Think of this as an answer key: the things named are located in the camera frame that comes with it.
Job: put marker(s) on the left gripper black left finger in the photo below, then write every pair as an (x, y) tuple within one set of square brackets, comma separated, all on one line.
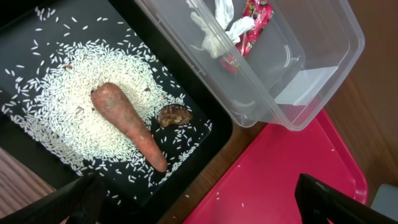
[(79, 201)]

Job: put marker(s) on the red snack wrapper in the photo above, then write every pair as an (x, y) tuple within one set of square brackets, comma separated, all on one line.
[(261, 11)]

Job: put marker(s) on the brown food scrap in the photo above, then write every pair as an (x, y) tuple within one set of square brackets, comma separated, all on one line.
[(174, 114)]

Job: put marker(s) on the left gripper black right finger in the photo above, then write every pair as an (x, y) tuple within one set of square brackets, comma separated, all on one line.
[(319, 203)]

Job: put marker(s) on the clear plastic bin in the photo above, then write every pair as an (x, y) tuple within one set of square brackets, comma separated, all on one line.
[(299, 61)]

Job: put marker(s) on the white rice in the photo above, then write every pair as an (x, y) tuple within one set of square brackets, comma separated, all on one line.
[(56, 109)]

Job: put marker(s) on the white tissue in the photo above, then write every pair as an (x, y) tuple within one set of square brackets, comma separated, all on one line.
[(217, 34)]

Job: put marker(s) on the orange carrot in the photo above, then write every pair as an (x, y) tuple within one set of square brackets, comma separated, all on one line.
[(114, 106)]

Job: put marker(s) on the black tray bin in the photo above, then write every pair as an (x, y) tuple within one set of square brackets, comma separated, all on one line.
[(30, 30)]

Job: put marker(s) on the large light blue plate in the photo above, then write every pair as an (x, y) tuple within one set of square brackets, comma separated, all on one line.
[(386, 201)]

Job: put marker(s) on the red serving tray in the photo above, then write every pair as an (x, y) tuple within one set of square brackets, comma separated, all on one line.
[(259, 187)]

